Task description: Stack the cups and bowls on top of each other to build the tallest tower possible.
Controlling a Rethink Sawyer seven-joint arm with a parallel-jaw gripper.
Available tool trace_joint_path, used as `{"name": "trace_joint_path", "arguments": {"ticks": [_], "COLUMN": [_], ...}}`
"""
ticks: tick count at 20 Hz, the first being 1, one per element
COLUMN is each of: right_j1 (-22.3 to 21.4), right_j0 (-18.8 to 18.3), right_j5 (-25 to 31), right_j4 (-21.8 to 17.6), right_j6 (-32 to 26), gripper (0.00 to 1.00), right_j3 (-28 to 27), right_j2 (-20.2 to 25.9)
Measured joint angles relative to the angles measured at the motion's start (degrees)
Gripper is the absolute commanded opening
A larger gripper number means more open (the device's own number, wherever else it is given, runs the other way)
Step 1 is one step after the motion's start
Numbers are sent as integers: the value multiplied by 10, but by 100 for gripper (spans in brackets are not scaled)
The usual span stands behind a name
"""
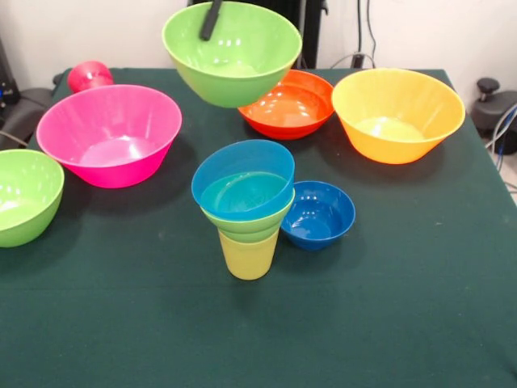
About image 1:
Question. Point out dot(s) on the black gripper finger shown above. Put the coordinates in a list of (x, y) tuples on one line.
[(211, 22)]

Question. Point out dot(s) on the large green plastic bowl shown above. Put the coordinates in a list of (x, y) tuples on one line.
[(242, 60), (24, 202)]

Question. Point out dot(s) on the red-orange plastic bowl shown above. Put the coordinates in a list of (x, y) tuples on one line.
[(295, 113)]

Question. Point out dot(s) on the light blue plastic bowl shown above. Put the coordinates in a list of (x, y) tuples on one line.
[(242, 161)]

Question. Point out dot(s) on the small green plastic bowl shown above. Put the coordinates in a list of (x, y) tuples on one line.
[(246, 230)]

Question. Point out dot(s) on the yellow plastic cup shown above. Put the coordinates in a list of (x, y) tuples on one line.
[(248, 260)]

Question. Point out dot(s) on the black computer tower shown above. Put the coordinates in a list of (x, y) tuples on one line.
[(6, 81)]

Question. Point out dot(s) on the red plastic cup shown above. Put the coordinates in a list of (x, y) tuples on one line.
[(89, 77)]

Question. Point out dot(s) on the black power adapter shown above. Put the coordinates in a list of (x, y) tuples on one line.
[(357, 60)]

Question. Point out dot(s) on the large pink plastic bowl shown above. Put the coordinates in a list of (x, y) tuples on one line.
[(109, 137)]

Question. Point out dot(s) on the large orange plastic bowl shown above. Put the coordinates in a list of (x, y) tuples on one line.
[(400, 113)]

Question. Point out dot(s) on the dark blue plastic bowl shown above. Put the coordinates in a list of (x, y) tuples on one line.
[(319, 226)]

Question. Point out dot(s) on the dark green tablecloth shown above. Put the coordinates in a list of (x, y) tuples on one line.
[(161, 323)]

